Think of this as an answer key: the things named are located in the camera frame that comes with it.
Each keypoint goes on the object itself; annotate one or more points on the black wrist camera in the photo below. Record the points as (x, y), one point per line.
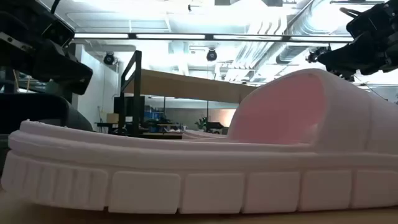
(59, 32)
(368, 20)

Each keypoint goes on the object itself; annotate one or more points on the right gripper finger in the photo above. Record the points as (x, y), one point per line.
(345, 75)
(354, 56)

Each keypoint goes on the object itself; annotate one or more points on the blue storage bin stack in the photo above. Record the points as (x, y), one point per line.
(152, 115)

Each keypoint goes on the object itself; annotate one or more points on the dark desk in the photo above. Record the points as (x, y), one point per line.
(104, 125)

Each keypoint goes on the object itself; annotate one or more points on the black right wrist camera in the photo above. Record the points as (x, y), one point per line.
(368, 20)

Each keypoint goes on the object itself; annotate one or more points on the cardboard box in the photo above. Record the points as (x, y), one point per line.
(112, 118)

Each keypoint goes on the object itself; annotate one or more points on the long linear ceiling light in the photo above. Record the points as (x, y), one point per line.
(171, 36)

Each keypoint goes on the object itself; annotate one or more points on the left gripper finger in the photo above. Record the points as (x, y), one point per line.
(62, 71)

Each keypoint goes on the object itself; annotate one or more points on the wooden shelf with black frame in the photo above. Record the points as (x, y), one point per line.
(186, 87)

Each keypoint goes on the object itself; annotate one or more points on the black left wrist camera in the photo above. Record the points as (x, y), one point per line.
(59, 32)

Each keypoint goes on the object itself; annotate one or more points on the black monitor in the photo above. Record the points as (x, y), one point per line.
(116, 107)

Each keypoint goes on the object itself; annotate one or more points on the silver ventilation duct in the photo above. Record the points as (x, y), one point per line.
(298, 28)

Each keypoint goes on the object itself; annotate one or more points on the black ceiling spotlight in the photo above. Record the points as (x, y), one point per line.
(109, 58)
(312, 55)
(211, 55)

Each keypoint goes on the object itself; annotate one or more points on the white ceiling pipe bundle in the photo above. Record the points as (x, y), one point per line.
(267, 26)

